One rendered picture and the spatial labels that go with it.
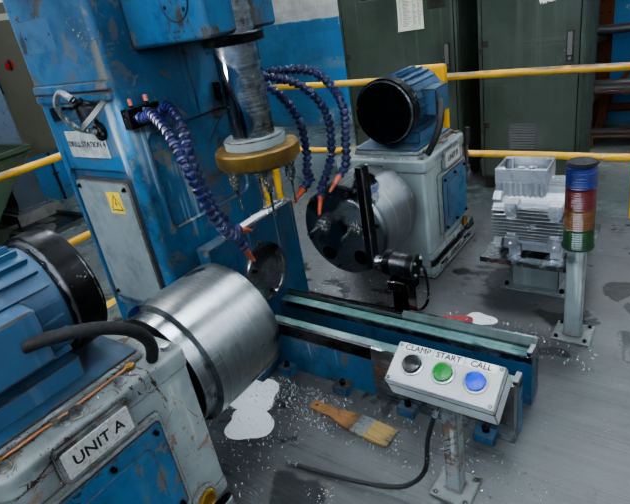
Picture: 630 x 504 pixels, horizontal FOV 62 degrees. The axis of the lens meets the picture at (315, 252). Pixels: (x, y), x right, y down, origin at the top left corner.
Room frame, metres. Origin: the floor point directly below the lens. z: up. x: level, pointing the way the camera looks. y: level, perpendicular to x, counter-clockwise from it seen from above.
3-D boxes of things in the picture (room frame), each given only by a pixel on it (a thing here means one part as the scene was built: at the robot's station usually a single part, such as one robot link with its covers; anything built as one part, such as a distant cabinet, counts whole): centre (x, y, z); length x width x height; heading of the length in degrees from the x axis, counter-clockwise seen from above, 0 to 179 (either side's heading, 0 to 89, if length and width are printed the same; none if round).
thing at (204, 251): (1.20, 0.17, 0.97); 0.30 x 0.11 x 0.34; 141
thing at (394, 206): (1.35, -0.16, 1.04); 0.41 x 0.25 x 0.25; 141
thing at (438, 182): (1.56, -0.33, 0.99); 0.35 x 0.31 x 0.37; 141
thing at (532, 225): (1.21, -0.58, 1.02); 0.20 x 0.19 x 0.19; 52
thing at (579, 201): (0.99, -0.56, 1.14); 0.06 x 0.06 x 0.04
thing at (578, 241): (0.99, -0.56, 1.05); 0.06 x 0.06 x 0.04
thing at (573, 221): (0.99, -0.56, 1.10); 0.06 x 0.06 x 0.04
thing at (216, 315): (0.82, 0.28, 1.04); 0.37 x 0.25 x 0.25; 141
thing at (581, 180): (0.99, -0.56, 1.19); 0.06 x 0.06 x 0.04
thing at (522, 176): (1.23, -0.55, 1.11); 0.12 x 0.11 x 0.07; 52
